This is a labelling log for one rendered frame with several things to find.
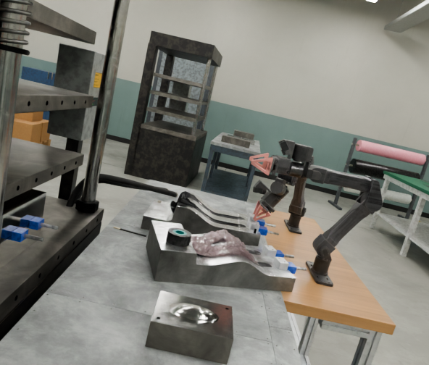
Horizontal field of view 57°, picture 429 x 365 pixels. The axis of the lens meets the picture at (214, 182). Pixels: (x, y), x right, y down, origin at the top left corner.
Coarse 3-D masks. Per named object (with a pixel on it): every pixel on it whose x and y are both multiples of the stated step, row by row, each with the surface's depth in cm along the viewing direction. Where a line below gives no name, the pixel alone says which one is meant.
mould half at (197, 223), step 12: (156, 204) 183; (168, 204) 188; (180, 204) 167; (204, 204) 185; (144, 216) 165; (156, 216) 168; (168, 216) 171; (180, 216) 165; (192, 216) 165; (204, 216) 170; (216, 216) 180; (240, 216) 186; (144, 228) 166; (192, 228) 166; (204, 228) 166; (216, 228) 165; (228, 228) 166; (240, 228) 168; (252, 240) 166
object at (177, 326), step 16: (160, 304) 100; (176, 304) 102; (192, 304) 103; (208, 304) 105; (160, 320) 93; (176, 320) 95; (192, 320) 101; (208, 320) 101; (224, 320) 99; (160, 336) 93; (176, 336) 93; (192, 336) 92; (208, 336) 92; (224, 336) 93; (176, 352) 94; (192, 352) 93; (208, 352) 93; (224, 352) 93
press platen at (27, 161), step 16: (16, 144) 157; (32, 144) 163; (16, 160) 135; (32, 160) 139; (48, 160) 144; (64, 160) 150; (80, 160) 166; (16, 176) 118; (32, 176) 123; (48, 176) 136; (16, 192) 115
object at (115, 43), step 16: (128, 0) 157; (112, 16) 158; (112, 32) 158; (112, 48) 159; (112, 64) 161; (112, 80) 163; (112, 96) 166; (96, 112) 166; (96, 128) 167; (96, 144) 168; (96, 160) 170; (96, 176) 172; (80, 208) 173; (96, 208) 177
